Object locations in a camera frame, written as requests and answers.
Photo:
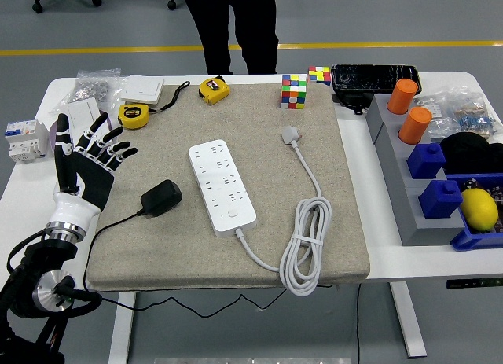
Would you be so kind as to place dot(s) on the white switch panel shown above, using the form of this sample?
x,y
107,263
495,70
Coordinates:
x,y
82,112

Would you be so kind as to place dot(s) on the person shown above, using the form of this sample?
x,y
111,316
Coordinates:
x,y
212,26

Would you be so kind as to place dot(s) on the grey block holder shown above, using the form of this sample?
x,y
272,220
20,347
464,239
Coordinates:
x,y
404,207

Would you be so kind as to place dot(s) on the yellow lemon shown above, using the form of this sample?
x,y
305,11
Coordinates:
x,y
478,208

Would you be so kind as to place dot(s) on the white power strip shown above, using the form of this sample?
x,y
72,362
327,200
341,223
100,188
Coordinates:
x,y
220,187

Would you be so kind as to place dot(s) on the black plug adapter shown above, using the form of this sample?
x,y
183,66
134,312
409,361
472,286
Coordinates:
x,y
161,197

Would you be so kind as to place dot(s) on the clear bag of small parts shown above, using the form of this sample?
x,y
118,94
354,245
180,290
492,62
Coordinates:
x,y
436,122

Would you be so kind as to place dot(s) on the black table control panel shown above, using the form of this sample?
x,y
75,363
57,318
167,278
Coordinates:
x,y
471,284

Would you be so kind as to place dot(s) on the large colourful puzzle cube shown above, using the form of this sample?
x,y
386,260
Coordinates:
x,y
293,92

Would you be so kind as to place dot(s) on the square yellow tape measure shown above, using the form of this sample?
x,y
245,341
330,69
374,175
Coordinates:
x,y
214,90

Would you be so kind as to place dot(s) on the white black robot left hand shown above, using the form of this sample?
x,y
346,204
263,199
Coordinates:
x,y
90,179

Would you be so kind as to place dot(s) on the blue square block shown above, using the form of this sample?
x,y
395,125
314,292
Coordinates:
x,y
426,161
440,201

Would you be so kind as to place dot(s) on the small colourful puzzle cube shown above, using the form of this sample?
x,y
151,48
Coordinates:
x,y
319,76

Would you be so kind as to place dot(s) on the white circuit breaker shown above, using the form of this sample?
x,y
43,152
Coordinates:
x,y
23,140

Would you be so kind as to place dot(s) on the grey-brown mat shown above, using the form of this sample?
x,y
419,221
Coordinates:
x,y
177,254

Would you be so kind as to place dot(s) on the orange cylinder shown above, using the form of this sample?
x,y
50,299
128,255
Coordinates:
x,y
415,125
401,96

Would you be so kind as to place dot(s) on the black wrapped tray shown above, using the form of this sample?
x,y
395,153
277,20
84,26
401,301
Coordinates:
x,y
369,78

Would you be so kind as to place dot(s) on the purple bowl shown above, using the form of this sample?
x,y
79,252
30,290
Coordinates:
x,y
52,134

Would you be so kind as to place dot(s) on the black cloth bundle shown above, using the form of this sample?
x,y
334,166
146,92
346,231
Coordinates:
x,y
467,151

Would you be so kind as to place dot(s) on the white wall switch plate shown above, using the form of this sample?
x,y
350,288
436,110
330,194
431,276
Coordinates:
x,y
141,89

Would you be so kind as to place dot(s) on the blue storage bin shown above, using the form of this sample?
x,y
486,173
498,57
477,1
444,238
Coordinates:
x,y
471,240

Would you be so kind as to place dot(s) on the clear bag of resistors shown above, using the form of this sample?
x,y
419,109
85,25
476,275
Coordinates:
x,y
477,120

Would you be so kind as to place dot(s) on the black clip device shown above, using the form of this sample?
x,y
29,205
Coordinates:
x,y
351,100

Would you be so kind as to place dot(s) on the clear bag of screws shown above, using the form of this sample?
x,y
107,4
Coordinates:
x,y
92,87

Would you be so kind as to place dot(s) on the round yellow tape measure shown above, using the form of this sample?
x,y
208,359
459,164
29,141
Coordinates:
x,y
133,116

